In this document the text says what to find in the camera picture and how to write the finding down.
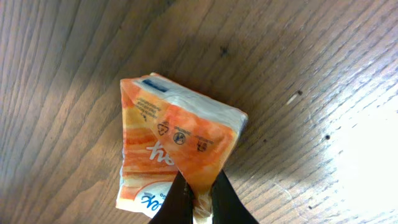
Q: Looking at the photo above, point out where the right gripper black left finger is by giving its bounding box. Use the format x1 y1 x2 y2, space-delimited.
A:
149 172 193 224

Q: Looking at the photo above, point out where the orange snack packet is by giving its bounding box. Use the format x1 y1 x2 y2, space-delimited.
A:
116 73 248 223

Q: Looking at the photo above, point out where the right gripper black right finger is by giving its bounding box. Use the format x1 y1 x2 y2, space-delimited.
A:
212 170 259 224

